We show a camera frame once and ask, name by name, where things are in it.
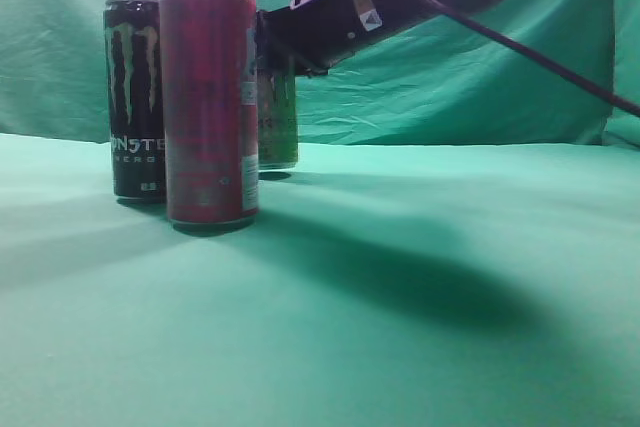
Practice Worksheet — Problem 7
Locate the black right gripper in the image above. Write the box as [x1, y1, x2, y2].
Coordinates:
[257, 0, 395, 76]

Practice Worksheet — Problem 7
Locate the light green Monster can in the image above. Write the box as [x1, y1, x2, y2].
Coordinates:
[258, 61, 299, 171]

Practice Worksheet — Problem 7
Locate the red Monster energy can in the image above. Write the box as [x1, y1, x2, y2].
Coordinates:
[159, 0, 259, 226]

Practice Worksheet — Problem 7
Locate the green backdrop cloth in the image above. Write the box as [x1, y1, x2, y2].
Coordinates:
[1, 0, 639, 145]

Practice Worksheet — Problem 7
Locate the black Monster energy can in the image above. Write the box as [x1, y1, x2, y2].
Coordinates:
[103, 0, 166, 202]

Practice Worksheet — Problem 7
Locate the green table cloth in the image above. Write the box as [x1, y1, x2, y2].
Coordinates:
[1, 135, 639, 426]

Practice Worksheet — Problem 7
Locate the black cable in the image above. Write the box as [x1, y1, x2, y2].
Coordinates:
[372, 0, 640, 118]

